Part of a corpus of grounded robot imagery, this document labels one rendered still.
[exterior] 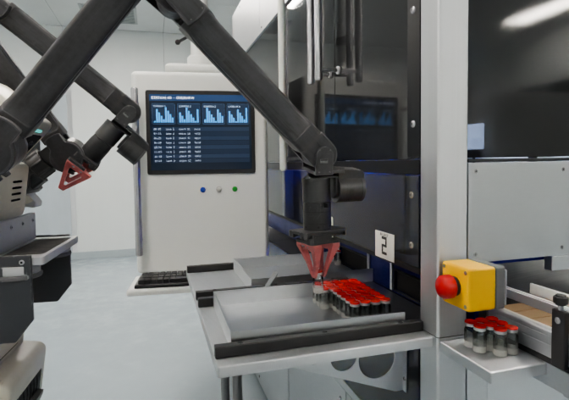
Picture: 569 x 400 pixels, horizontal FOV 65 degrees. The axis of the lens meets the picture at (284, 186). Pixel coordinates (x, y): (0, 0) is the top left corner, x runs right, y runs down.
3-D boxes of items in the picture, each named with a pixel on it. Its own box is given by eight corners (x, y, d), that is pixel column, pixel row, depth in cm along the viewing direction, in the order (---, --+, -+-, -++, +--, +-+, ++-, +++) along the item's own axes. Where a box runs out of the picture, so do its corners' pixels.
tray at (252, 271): (335, 261, 148) (335, 251, 148) (372, 280, 123) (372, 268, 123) (233, 269, 139) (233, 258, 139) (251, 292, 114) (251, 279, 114)
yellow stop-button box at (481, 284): (475, 297, 82) (475, 257, 82) (505, 308, 75) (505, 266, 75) (439, 301, 80) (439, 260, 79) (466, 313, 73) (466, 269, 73)
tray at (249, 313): (350, 292, 113) (350, 279, 112) (405, 330, 88) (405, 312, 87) (213, 306, 103) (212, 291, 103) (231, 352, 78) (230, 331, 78)
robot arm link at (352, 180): (301, 141, 93) (317, 147, 85) (351, 141, 97) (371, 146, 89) (300, 198, 96) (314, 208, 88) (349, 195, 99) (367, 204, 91)
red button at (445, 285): (450, 293, 79) (450, 270, 78) (466, 300, 75) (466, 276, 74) (432, 296, 77) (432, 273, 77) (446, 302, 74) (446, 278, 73)
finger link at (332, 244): (341, 278, 91) (340, 231, 91) (312, 284, 87) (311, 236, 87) (322, 271, 97) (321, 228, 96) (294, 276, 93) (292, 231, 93)
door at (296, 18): (289, 161, 173) (287, 5, 170) (337, 160, 129) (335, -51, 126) (288, 161, 173) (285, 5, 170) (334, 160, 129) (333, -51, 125)
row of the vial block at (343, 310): (328, 299, 107) (328, 280, 107) (362, 325, 90) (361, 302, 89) (320, 300, 106) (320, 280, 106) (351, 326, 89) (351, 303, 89)
